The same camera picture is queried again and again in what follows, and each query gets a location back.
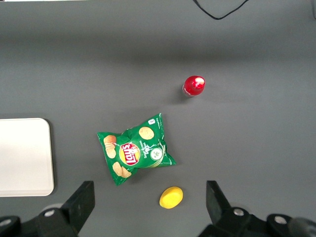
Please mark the yellow lemon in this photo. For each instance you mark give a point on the yellow lemon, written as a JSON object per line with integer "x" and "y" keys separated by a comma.
{"x": 171, "y": 198}

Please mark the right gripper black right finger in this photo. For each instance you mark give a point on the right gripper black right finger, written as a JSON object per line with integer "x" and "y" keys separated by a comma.
{"x": 222, "y": 214}

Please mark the green Lays chips bag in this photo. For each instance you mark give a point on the green Lays chips bag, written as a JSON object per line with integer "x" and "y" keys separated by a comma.
{"x": 138, "y": 150}

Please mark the red soda bottle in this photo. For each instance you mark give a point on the red soda bottle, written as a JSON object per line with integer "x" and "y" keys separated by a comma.
{"x": 193, "y": 86}

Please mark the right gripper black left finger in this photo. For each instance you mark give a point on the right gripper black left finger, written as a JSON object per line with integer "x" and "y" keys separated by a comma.
{"x": 76, "y": 205}

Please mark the pale pink plastic tray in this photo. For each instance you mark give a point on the pale pink plastic tray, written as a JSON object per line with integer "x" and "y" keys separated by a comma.
{"x": 24, "y": 158}

